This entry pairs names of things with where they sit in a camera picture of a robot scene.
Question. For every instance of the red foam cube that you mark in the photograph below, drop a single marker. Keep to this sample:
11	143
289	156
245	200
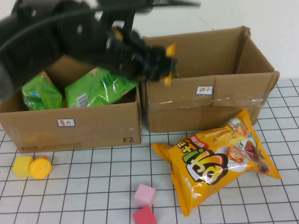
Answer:
143	215

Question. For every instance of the yellow foam block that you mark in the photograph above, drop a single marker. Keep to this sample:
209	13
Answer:
21	166

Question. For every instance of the small orange snack packet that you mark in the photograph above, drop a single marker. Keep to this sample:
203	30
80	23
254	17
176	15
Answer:
171	49

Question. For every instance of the white black grid tablecloth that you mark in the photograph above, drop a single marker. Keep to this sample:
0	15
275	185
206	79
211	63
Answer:
93	198

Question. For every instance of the cardboard box with F2 print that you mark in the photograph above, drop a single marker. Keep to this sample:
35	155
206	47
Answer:
105	126

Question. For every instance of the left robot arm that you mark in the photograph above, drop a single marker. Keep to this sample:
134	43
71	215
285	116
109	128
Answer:
35	46

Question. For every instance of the pink foam cube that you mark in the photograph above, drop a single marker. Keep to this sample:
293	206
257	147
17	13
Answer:
144	194

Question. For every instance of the green chip bag with barcode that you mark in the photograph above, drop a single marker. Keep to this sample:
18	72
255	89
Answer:
93	93

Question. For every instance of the white label red handwriting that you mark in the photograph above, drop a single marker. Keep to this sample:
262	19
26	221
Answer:
66	122
204	90

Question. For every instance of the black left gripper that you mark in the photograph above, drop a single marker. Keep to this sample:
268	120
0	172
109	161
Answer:
126	58

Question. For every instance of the yellow round duck toy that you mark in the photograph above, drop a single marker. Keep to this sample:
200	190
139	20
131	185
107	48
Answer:
40	168

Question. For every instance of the green snack bag nut print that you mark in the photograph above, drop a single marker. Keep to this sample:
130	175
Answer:
42	95

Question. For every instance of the large orange snack bag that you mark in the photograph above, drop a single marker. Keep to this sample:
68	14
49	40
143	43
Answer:
210	163

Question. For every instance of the tall taped cardboard box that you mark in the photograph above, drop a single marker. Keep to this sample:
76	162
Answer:
210	112

